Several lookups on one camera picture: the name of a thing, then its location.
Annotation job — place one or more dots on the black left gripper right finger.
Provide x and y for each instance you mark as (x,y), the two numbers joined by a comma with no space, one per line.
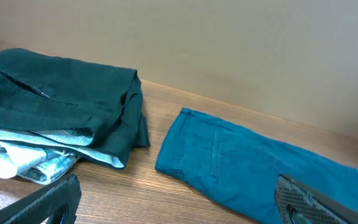
(298,203)

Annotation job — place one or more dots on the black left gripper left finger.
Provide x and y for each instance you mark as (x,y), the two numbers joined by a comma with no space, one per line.
(55,203)

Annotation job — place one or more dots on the blue denim shorts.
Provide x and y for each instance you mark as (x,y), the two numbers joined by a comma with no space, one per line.
(239,168)

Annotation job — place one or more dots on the light grey folded garment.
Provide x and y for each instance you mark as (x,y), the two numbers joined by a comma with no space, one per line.
(45,156)

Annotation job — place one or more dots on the black folded garment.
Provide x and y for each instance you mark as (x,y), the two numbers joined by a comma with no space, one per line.
(91,109)

